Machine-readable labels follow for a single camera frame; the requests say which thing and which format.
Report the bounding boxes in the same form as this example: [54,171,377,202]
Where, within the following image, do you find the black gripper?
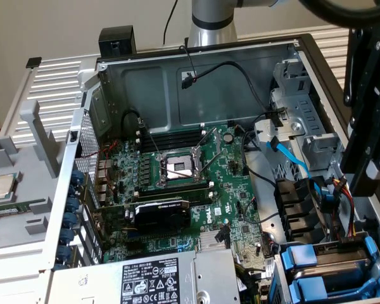
[339,27,380,198]

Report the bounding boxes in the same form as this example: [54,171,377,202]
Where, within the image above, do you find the red yellow power wire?
[331,175,379,246]

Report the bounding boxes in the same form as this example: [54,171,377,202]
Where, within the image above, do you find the hard disk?
[280,236,379,294]

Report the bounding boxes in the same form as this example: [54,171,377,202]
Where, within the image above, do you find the empty blue disk carrier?
[286,265,380,304]

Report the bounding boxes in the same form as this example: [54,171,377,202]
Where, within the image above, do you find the grey metal drive cage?
[270,60,345,174]

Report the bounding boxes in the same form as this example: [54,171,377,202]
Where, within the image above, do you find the blue SATA plug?
[319,186,340,217]

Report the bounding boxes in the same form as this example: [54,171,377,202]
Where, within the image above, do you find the green motherboard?
[94,122,275,288]

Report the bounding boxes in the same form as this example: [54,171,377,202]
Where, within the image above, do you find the silver socket cover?
[193,126,223,174]

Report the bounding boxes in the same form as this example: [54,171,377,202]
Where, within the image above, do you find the open grey PC case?
[39,33,380,304]

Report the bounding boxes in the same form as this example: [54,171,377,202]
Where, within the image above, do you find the black RAM slots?
[134,180,215,205]
[135,125,207,150]

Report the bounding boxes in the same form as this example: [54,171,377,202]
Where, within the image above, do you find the silver chipset heat sink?
[198,231,232,253]

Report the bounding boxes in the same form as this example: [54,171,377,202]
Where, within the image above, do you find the CPU socket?
[155,148,210,188]

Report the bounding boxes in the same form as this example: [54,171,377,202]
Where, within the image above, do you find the thin metal locking lever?
[141,122,162,158]

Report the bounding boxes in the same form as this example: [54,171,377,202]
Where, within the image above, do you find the black graphics card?
[93,198,193,236]

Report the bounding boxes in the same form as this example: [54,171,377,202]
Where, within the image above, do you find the grey power supply unit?
[50,248,241,304]

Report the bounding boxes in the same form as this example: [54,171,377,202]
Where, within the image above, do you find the blue card retention latch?
[55,169,85,263]

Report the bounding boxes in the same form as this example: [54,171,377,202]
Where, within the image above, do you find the grey parts rack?
[0,100,68,251]

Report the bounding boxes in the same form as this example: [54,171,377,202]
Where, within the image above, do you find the green RAM stick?
[0,202,31,218]

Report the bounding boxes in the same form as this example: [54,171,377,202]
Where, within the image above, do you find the silver CPU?
[0,172,22,202]

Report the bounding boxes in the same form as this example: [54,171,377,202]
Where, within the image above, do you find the blue flat SATA wire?
[267,135,321,193]

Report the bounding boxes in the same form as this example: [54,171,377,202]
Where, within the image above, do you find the black plastic duct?
[274,177,326,245]

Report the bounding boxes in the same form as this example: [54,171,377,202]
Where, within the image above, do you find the thin black looped wire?
[242,112,281,187]

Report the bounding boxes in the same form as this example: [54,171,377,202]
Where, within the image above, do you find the thin panel wire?
[239,196,281,224]

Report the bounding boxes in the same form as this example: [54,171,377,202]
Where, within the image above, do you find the black yellow supply wire bundle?
[234,262,273,304]

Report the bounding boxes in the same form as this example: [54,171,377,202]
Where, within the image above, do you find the black cable with plug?
[180,60,288,127]

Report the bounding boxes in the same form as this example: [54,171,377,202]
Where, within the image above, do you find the black switch with cable loop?
[122,109,148,136]

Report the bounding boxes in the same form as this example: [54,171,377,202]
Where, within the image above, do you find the thin black hanging cable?
[162,0,179,44]

